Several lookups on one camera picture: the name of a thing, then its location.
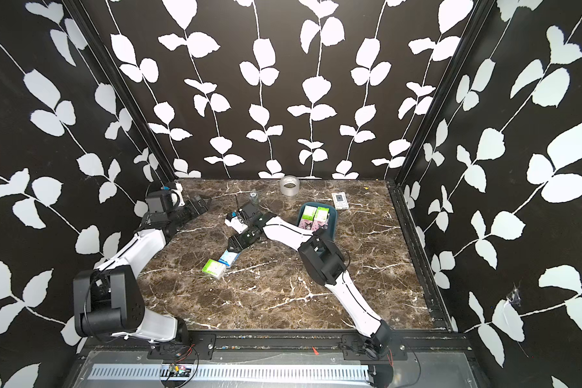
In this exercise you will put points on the teal storage box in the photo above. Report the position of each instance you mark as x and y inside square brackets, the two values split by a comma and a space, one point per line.
[333, 216]

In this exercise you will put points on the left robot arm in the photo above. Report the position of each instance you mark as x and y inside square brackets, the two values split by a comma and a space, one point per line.
[107, 299]

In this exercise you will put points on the green tissue pack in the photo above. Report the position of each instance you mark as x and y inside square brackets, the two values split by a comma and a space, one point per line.
[322, 215]
[214, 269]
[308, 212]

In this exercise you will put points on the small plastic bottle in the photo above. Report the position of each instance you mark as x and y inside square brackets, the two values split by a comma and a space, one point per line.
[254, 197]

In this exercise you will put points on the clear tape roll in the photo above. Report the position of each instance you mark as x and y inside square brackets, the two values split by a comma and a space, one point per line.
[289, 186]

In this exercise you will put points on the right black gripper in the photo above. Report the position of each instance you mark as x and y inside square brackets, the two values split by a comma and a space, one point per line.
[237, 243]

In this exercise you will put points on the blue tissue pack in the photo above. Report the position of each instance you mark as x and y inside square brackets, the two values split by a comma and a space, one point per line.
[228, 258]

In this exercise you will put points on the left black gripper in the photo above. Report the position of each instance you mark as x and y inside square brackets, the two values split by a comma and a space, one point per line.
[196, 212]

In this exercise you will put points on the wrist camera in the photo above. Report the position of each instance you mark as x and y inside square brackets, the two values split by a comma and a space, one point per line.
[166, 200]
[243, 217]

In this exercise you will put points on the black front rail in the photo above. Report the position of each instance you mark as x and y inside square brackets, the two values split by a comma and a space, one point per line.
[209, 343]

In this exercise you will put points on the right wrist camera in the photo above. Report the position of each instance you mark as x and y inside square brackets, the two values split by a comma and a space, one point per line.
[243, 217]

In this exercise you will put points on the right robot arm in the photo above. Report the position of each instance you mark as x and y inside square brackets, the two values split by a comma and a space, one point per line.
[325, 264]

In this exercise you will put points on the white perforated strip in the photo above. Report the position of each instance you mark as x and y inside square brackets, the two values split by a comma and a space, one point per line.
[240, 373]

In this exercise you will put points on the small circuit board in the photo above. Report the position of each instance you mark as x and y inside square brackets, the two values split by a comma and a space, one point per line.
[176, 372]

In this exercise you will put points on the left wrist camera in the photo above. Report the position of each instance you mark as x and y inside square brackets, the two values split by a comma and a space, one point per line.
[166, 200]

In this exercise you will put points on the pink kuromi tissue pack top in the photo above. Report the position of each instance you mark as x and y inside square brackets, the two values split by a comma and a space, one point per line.
[306, 224]

